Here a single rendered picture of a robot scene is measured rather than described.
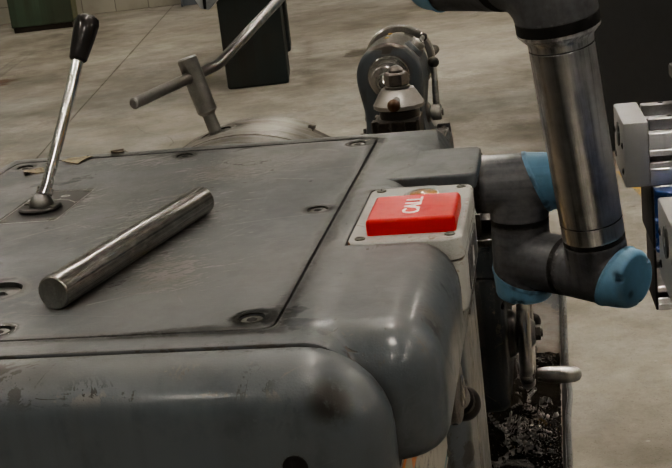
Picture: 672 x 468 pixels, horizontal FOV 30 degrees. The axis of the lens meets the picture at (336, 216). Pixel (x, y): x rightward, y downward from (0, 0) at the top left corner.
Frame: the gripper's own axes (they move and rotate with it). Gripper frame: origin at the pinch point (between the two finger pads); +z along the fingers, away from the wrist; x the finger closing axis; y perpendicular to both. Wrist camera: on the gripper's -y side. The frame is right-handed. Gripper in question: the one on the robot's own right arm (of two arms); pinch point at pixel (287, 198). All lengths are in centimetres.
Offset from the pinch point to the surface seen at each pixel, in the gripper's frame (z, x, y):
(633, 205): -64, -101, 353
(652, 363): -58, -104, 192
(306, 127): -8.7, 14.3, -25.4
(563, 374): -34, -37, 28
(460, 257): -29, 15, -77
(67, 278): -5, 18, -86
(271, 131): -5.9, 15.0, -29.9
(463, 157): -28, 17, -55
